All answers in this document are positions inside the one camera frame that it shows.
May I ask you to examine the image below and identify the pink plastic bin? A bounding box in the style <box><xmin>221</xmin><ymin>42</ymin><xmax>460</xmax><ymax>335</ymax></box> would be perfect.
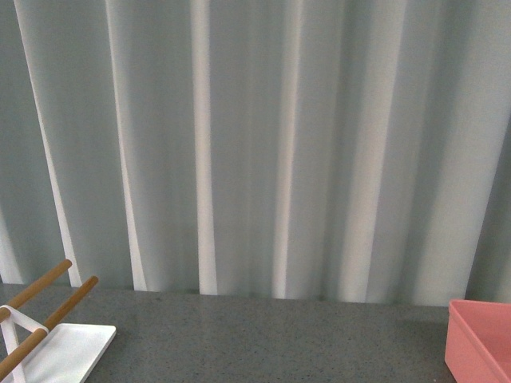
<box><xmin>445</xmin><ymin>300</ymin><xmax>510</xmax><ymax>382</ymax></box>

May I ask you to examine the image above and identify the white towel rack stand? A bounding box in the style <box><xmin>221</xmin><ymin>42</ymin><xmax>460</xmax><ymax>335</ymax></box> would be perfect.
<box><xmin>1</xmin><ymin>259</ymin><xmax>117</xmax><ymax>382</ymax></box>

